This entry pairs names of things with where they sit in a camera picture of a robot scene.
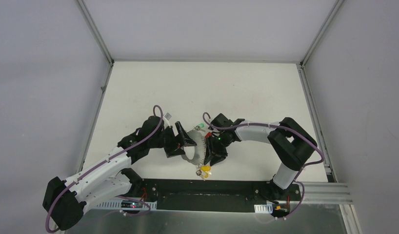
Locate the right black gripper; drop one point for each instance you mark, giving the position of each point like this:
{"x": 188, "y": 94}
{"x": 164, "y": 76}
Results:
{"x": 212, "y": 152}

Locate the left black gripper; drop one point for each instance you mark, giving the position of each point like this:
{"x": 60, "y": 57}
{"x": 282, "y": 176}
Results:
{"x": 170, "y": 142}

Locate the large keyring with keys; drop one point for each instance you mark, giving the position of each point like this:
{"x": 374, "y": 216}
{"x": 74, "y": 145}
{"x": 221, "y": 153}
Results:
{"x": 196, "y": 154}

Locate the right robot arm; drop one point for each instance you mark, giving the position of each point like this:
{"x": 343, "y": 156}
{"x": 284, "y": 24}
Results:
{"x": 292, "y": 144}

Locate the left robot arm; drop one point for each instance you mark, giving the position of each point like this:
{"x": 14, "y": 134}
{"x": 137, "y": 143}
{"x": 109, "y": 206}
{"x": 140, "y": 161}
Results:
{"x": 67, "y": 200}

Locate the left controller board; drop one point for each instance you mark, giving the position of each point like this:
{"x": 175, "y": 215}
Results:
{"x": 131, "y": 204}

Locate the controller board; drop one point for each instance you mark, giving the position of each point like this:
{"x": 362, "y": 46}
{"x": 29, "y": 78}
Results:
{"x": 131, "y": 204}
{"x": 281, "y": 210}

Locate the right controller board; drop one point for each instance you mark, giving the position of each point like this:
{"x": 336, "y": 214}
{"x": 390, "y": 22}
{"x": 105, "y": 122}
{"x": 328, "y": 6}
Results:
{"x": 281, "y": 210}

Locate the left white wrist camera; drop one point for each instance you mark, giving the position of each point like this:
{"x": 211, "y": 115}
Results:
{"x": 166, "y": 119}

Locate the aluminium frame rail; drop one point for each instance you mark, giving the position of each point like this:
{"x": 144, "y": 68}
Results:
{"x": 313, "y": 193}

